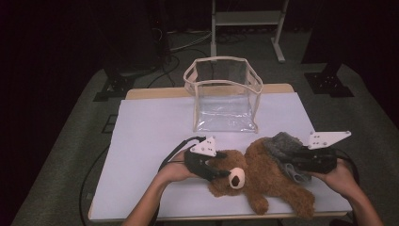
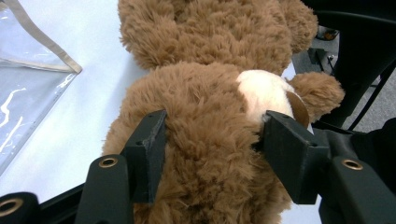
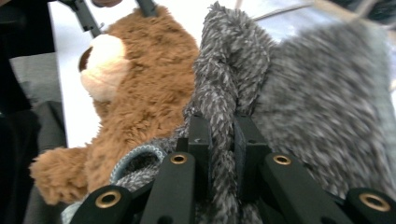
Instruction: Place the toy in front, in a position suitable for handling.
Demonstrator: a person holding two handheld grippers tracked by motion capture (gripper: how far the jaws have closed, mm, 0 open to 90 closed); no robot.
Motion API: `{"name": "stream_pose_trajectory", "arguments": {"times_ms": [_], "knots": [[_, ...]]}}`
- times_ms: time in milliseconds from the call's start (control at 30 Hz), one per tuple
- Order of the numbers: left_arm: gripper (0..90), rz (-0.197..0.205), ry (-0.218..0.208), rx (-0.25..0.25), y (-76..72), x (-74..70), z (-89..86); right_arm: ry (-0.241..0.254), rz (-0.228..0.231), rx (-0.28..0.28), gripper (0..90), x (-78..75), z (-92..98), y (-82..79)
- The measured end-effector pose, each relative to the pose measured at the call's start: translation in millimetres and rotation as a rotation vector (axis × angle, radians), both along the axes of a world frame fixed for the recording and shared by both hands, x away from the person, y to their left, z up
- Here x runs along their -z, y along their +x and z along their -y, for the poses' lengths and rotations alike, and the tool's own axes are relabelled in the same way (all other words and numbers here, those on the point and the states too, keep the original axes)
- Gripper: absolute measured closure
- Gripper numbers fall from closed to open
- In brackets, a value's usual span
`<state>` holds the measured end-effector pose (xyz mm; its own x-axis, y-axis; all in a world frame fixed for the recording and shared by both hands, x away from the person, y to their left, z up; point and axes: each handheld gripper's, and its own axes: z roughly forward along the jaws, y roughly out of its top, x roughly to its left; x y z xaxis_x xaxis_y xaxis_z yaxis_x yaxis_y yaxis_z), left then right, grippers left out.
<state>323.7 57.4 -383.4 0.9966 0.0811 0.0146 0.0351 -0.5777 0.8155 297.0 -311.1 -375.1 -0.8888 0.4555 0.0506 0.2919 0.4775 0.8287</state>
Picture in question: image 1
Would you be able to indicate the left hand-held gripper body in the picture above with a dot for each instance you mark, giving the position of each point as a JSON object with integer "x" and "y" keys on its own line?
{"x": 205, "y": 147}

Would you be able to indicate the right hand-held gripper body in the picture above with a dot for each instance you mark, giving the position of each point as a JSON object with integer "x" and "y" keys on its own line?
{"x": 323, "y": 139}

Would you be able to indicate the grey furry toy garment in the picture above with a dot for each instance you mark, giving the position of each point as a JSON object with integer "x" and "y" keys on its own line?
{"x": 280, "y": 146}

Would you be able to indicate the brown teddy bear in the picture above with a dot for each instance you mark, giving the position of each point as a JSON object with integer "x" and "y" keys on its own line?
{"x": 263, "y": 175}

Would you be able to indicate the transparent bag with beige trim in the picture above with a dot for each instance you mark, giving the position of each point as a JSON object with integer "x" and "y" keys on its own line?
{"x": 226, "y": 113}

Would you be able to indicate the person's left hand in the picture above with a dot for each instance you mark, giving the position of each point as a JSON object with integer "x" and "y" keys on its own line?
{"x": 174, "y": 171}

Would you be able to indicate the person's right hand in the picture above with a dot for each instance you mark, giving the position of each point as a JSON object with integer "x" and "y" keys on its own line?
{"x": 342, "y": 180}

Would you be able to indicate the black stand base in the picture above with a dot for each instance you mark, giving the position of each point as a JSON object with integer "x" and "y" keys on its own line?
{"x": 327, "y": 84}
{"x": 116, "y": 86}

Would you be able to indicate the wooden table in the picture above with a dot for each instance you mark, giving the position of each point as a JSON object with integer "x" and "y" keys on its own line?
{"x": 150, "y": 93}

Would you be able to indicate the white metal stand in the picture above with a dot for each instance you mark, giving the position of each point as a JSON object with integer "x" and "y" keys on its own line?
{"x": 247, "y": 18}

